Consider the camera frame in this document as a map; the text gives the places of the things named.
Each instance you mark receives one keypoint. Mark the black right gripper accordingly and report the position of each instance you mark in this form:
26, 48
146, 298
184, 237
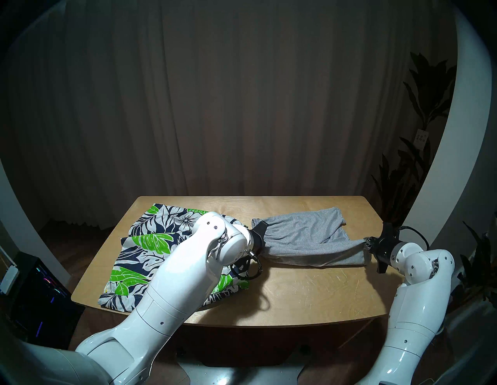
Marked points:
386, 246

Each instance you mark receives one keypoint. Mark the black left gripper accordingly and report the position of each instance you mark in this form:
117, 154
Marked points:
257, 240

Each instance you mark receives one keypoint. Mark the grey jersey shorts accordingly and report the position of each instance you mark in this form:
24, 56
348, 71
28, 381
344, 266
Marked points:
303, 236

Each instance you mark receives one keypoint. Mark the navy green floral shorts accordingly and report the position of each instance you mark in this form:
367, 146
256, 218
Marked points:
147, 248

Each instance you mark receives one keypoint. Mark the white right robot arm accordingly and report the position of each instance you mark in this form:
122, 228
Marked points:
415, 302

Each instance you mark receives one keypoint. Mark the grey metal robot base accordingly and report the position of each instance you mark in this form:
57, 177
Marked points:
240, 372

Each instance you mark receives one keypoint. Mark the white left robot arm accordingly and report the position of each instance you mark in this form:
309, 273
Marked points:
174, 295

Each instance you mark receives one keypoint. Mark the small dark leafy plant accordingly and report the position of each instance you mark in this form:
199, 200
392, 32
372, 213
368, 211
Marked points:
477, 267

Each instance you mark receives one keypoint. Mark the white paper plant tag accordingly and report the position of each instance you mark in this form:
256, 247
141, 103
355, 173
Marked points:
421, 138

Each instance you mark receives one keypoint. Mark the beige pleated curtain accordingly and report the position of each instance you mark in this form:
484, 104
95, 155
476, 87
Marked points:
233, 97

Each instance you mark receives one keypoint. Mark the tall dark leafy plant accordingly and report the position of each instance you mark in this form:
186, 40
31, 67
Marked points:
423, 93

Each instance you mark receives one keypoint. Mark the black computer tower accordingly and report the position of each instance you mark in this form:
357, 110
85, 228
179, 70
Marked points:
42, 302

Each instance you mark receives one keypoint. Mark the white router box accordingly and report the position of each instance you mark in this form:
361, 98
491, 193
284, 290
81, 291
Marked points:
8, 279

